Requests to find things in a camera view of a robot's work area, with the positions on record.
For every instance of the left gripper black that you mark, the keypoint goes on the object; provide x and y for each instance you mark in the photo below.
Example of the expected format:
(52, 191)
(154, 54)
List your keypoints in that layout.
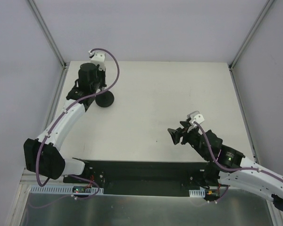
(102, 76)

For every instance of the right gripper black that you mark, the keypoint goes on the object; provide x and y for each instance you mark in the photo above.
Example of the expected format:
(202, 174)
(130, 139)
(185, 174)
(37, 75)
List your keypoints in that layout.
(184, 134)

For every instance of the black phone stand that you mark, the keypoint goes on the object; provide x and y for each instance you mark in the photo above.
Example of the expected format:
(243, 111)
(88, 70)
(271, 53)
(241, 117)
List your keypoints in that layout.
(105, 100)

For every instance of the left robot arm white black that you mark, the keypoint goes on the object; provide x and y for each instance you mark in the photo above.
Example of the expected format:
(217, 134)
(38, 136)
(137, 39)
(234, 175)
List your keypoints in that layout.
(42, 154)

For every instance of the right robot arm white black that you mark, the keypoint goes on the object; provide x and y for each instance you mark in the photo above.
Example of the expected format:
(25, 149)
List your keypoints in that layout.
(229, 167)

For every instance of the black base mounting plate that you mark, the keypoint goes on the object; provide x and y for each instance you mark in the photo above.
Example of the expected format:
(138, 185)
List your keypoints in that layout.
(173, 179)

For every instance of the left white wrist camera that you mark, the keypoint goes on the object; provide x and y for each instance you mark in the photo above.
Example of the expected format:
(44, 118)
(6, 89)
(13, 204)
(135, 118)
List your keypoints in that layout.
(98, 58)

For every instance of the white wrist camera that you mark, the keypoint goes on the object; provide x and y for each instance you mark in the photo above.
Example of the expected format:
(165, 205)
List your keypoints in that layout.
(98, 58)
(194, 119)

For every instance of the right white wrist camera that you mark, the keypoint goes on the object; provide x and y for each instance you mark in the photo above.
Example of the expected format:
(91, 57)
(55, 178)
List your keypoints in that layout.
(194, 119)

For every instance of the right white cable duct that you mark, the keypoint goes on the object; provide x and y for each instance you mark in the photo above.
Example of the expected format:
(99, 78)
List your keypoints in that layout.
(200, 193)

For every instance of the white cable duct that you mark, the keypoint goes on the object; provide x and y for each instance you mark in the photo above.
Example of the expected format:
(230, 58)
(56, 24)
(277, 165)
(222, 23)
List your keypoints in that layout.
(75, 190)
(200, 193)

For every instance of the left aluminium frame post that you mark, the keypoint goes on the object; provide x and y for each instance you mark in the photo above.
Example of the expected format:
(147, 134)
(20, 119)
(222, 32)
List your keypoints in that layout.
(46, 32)

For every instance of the aluminium frame post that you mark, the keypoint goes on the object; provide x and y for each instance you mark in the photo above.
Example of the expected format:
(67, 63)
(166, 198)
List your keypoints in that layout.
(257, 23)
(46, 32)

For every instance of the left white cable duct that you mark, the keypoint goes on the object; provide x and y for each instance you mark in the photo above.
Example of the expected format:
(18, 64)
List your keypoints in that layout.
(75, 190)

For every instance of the right aluminium frame post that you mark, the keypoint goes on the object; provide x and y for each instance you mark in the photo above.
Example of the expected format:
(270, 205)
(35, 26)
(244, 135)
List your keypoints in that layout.
(257, 23)

